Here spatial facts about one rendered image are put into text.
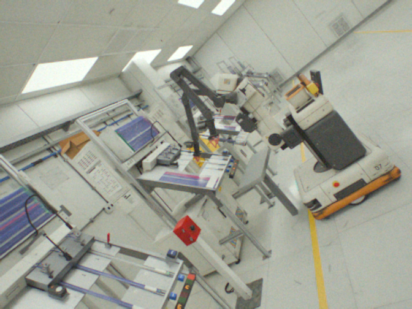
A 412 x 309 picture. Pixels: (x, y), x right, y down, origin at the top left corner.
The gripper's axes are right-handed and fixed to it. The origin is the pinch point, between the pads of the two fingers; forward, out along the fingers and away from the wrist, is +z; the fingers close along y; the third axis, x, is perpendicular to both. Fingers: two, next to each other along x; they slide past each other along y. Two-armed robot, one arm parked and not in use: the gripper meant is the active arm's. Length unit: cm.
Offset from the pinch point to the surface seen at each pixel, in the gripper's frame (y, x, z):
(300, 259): 70, 96, 42
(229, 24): -760, -109, -157
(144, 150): 18, -47, -17
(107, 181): 50, -71, 1
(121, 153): 38, -58, -22
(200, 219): 47, 14, 34
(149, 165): 29.9, -36.8, -7.8
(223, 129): -100, 5, -1
